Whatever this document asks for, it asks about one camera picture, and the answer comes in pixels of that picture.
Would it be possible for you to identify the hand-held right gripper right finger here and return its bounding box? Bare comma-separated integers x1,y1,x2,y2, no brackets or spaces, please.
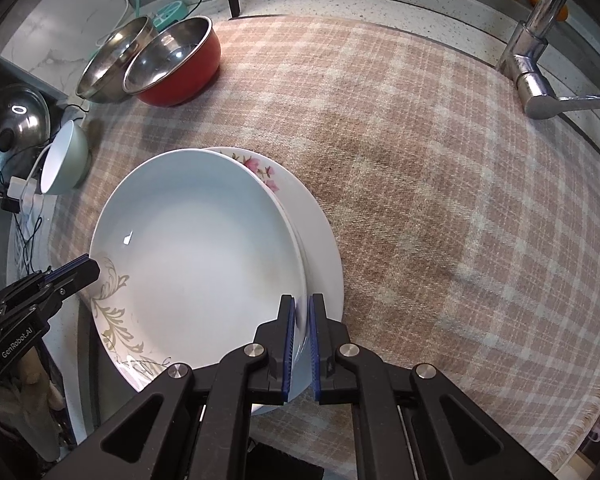
307,292,556,480

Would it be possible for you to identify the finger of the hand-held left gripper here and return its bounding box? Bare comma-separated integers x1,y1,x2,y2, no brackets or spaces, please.
42,255,102,303

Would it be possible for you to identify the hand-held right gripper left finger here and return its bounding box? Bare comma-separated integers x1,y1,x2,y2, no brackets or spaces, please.
45,294,297,480

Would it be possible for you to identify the teal ceramic bowl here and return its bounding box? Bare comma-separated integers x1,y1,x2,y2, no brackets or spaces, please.
40,120,91,196

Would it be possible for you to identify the white leaf pattern plate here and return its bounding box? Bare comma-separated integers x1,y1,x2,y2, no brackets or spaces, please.
89,147,309,413

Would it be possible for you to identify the small floral white plate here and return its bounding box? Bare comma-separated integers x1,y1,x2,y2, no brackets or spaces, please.
202,146,313,306

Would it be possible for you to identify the stainless steel bowl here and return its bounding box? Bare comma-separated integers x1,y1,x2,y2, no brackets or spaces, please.
75,16,158,103

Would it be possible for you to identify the red steel bowl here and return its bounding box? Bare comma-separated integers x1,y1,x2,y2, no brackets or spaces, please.
122,16,222,107

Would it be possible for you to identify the person's left hand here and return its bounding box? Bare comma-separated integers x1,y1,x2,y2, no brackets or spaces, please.
10,342,66,461

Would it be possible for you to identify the white charger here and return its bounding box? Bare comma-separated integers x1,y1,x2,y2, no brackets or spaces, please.
7,175,43,202

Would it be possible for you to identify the steel pot lid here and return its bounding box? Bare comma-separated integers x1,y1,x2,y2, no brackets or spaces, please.
0,84,51,198

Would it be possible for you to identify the beige plaid cloth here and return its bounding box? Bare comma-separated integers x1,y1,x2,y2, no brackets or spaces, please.
45,14,600,466

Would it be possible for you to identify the chrome faucet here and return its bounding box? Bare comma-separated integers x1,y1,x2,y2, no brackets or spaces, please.
495,0,600,121

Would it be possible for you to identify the thin black cable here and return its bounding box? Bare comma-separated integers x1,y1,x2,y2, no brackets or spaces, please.
10,205,46,281

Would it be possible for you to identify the thin white cable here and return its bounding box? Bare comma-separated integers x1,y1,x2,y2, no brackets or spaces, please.
62,0,131,46

